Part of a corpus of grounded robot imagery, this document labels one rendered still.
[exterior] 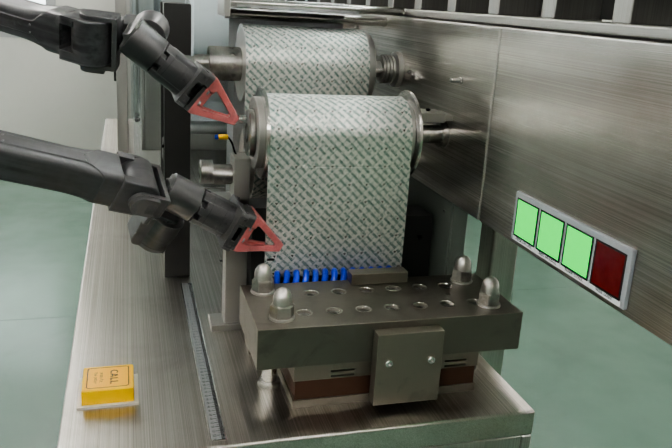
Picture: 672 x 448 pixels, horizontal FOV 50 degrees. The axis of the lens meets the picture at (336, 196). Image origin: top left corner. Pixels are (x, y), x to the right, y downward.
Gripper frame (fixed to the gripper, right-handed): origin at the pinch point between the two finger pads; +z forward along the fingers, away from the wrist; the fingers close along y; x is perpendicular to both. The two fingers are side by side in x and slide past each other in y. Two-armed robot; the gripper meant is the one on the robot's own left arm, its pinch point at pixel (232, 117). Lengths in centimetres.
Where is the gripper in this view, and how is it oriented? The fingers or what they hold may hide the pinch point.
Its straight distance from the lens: 115.6
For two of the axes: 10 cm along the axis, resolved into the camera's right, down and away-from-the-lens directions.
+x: 6.5, -7.6, -0.5
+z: 7.1, 5.8, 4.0
